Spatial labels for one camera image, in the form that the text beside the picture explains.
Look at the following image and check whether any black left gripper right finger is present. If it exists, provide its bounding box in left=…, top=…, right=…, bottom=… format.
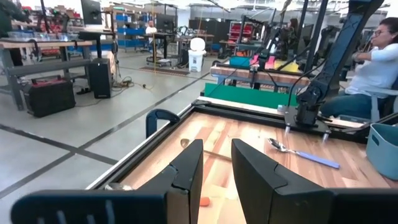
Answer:
left=231, top=138, right=398, bottom=224

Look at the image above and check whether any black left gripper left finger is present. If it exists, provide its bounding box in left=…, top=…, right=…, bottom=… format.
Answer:
left=11, top=139, right=205, bottom=224

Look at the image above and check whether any gold spoon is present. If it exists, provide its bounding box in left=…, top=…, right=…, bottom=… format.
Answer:
left=180, top=138, right=233, bottom=162

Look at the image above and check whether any purple-handled silver spoon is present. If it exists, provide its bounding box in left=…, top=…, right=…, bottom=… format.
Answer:
left=267, top=137, right=341, bottom=170

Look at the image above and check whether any black table clamp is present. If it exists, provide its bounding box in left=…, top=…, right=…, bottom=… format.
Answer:
left=145, top=108, right=181, bottom=139

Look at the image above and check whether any green board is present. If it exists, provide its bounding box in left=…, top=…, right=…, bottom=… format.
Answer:
left=203, top=82, right=299, bottom=109

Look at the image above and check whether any wooden table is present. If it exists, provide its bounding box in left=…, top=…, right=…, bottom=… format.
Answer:
left=210, top=63, right=312, bottom=94

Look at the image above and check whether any dark floor mat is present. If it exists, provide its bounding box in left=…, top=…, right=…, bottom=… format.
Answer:
left=139, top=65, right=191, bottom=77

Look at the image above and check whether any white trash bin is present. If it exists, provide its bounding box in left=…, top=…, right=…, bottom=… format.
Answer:
left=188, top=49, right=206, bottom=73

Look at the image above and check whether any teal plastic bin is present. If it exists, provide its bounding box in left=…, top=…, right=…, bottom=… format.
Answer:
left=229, top=55, right=252, bottom=68
left=366, top=123, right=398, bottom=182

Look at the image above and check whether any yellow plastic bin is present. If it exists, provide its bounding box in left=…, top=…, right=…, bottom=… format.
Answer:
left=273, top=60, right=300, bottom=73

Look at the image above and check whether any pink plastic bin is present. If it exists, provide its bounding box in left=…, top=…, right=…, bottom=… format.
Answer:
left=264, top=55, right=277, bottom=70

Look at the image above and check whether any black computer tower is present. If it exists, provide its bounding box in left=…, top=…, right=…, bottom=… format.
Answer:
left=88, top=58, right=113, bottom=100

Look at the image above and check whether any grey chair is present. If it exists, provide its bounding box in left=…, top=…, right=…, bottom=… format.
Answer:
left=368, top=77, right=398, bottom=124

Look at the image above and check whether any black case red top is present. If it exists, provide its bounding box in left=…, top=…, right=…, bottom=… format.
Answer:
left=24, top=76, right=76, bottom=118

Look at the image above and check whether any person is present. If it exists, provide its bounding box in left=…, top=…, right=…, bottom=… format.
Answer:
left=287, top=17, right=300, bottom=38
left=320, top=17, right=398, bottom=121
left=145, top=20, right=158, bottom=44

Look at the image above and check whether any red parts shelf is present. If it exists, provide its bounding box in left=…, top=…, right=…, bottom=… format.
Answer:
left=229, top=21, right=254, bottom=45

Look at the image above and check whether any blue storage shelf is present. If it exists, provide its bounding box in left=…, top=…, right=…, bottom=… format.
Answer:
left=115, top=12, right=147, bottom=52

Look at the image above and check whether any black monitor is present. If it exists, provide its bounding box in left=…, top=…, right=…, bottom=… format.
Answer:
left=80, top=0, right=103, bottom=26
left=155, top=14, right=175, bottom=32

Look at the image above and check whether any grey metal workbench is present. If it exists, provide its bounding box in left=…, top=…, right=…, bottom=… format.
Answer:
left=0, top=39, right=94, bottom=111

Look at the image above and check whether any black aluminium table frame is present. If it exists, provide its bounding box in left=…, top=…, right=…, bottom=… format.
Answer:
left=85, top=98, right=398, bottom=190

